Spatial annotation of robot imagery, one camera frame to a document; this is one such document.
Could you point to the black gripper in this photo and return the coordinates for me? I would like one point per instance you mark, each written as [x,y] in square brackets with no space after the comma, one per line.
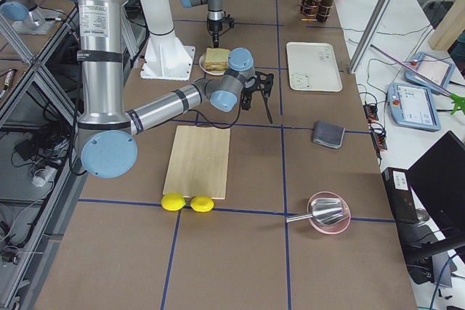
[248,96]

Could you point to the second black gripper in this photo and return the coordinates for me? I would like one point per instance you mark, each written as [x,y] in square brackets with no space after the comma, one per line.
[215,27]

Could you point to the brown bread slice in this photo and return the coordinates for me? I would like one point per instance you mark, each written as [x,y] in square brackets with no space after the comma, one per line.
[217,56]

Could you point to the white round plate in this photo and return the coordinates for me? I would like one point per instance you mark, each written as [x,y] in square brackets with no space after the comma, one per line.
[201,62]

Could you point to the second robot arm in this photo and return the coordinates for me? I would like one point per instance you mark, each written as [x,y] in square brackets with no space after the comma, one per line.
[26,15]

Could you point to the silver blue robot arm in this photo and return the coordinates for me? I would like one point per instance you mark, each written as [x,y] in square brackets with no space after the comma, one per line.
[106,145]

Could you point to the cream bear serving tray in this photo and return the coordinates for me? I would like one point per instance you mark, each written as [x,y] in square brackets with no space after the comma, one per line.
[312,67]

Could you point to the bread slice on plate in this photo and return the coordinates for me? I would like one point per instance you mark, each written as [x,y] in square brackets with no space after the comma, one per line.
[216,67]

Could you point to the wooden cutting board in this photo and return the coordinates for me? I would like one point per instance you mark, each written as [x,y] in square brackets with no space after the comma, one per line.
[198,162]

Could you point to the folded grey cloth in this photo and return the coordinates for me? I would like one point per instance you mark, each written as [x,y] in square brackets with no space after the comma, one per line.
[328,134]

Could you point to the right yellow lemon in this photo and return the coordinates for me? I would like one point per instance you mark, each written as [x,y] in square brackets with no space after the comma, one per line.
[202,204]

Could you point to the yellow lemon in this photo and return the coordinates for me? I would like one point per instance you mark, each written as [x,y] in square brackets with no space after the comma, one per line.
[173,201]
[202,204]

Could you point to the left yellow lemon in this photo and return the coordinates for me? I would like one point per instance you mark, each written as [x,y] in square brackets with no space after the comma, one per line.
[173,201]

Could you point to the metal scoop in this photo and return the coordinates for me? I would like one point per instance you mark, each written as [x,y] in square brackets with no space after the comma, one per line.
[325,211]

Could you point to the pink bowl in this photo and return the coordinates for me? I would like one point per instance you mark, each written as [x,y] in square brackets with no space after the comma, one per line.
[332,229]

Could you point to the near blue teach pendant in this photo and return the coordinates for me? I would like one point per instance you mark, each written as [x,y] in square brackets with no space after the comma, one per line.
[413,106]

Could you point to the blue teach pendant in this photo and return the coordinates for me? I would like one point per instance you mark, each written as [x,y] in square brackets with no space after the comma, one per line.
[413,106]
[435,69]

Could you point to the far blue teach pendant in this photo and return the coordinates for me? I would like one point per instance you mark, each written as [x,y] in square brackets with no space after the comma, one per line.
[435,69]

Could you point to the black computer box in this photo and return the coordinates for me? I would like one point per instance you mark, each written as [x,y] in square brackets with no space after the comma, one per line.
[399,195]

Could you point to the black laptop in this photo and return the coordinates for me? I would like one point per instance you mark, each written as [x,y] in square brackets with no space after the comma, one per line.
[437,178]

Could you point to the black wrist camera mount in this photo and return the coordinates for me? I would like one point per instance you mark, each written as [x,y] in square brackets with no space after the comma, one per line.
[263,83]

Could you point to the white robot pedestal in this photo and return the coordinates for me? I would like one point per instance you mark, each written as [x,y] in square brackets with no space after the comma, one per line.
[165,57]

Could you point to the copper wire bottle rack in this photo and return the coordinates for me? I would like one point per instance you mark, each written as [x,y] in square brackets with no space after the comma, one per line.
[316,10]

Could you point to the aluminium frame post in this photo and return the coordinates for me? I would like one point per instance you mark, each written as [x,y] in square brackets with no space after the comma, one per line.
[369,32]

